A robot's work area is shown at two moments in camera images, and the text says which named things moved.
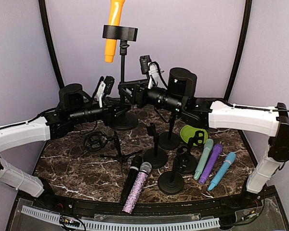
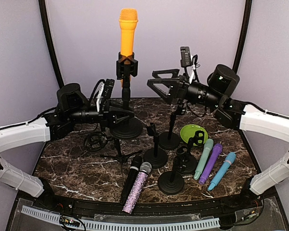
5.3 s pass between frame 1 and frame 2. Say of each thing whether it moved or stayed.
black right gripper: moved
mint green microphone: stayed
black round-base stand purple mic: stayed
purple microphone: stayed
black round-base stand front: stayed
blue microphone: stayed
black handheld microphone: stayed
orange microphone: moved
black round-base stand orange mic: moved
